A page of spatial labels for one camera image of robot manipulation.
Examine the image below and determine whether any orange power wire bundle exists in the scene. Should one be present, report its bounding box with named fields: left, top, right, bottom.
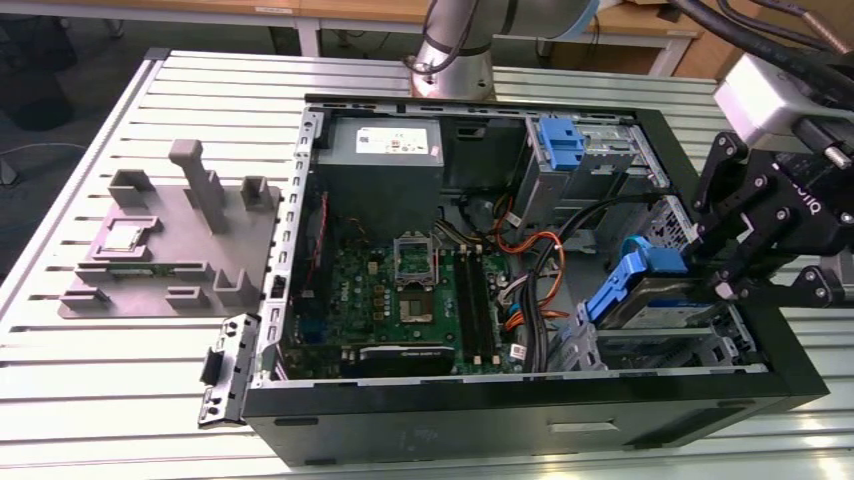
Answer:
left=494, top=227, right=570, bottom=314

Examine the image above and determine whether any black graphics card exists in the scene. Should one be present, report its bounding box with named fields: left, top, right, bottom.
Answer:
left=339, top=342, right=460, bottom=379

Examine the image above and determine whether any brown wooden cabinet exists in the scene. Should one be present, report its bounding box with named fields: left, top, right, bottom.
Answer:
left=673, top=0, right=854, bottom=141

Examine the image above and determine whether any black office chair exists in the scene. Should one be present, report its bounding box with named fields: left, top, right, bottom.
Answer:
left=0, top=14, right=79, bottom=132

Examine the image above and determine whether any copper braided hose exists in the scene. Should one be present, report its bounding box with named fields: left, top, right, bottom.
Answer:
left=797, top=9, right=854, bottom=55

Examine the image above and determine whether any white floor cable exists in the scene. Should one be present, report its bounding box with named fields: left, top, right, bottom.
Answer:
left=0, top=143, right=89, bottom=157

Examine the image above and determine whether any silver optical drive cage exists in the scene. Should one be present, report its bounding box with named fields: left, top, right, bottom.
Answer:
left=518, top=117, right=669, bottom=229

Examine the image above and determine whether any wooden white-framed workbench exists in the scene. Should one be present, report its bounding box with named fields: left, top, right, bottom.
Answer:
left=0, top=0, right=322, bottom=56
left=319, top=0, right=706, bottom=76

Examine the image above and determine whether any metal disk bay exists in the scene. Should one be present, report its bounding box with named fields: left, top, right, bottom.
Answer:
left=574, top=299, right=762, bottom=372

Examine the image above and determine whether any green RAM stick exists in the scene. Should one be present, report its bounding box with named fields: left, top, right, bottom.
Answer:
left=110, top=264, right=179, bottom=279

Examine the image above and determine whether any metal socket cover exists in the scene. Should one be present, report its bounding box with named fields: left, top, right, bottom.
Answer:
left=393, top=234, right=443, bottom=291

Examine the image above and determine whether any grey parts rack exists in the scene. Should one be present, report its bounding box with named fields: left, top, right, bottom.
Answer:
left=58, top=138, right=286, bottom=321

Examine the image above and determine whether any black PC case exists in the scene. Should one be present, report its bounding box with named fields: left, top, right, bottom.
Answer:
left=239, top=92, right=833, bottom=469

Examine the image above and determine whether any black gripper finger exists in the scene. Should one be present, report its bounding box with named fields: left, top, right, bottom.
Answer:
left=688, top=132, right=793, bottom=266
left=706, top=244, right=854, bottom=307

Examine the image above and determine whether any thick black cable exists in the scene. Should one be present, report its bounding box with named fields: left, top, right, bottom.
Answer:
left=520, top=192, right=669, bottom=374

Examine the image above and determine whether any black RAM slot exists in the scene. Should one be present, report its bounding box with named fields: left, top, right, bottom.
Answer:
left=474, top=243, right=506, bottom=366
left=454, top=243, right=488, bottom=366

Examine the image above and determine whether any hard disk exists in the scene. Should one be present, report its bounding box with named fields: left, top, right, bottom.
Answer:
left=585, top=234, right=736, bottom=332

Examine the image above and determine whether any CPU socket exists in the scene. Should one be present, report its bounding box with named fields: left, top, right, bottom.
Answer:
left=398, top=293, right=441, bottom=325

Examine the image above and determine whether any grey power supply unit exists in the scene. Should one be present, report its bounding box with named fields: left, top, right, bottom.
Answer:
left=311, top=117, right=447, bottom=249

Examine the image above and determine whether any grey expansion card retainer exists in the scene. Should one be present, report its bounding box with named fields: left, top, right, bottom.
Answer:
left=198, top=312, right=263, bottom=430

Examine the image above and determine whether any black tool cable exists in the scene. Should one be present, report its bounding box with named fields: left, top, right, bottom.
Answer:
left=717, top=0, right=836, bottom=51
left=670, top=0, right=840, bottom=71

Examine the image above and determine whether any silver CPU chip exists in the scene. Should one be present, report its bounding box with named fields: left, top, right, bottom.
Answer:
left=99, top=227, right=146, bottom=254

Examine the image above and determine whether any locking lever wire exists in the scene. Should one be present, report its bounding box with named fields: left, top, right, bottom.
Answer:
left=431, top=234, right=447, bottom=294

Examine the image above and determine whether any thin red wire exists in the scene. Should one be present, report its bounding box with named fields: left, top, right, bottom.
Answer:
left=303, top=192, right=330, bottom=296

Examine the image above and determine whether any green motherboard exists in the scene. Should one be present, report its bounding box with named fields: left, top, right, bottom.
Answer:
left=283, top=243, right=530, bottom=379

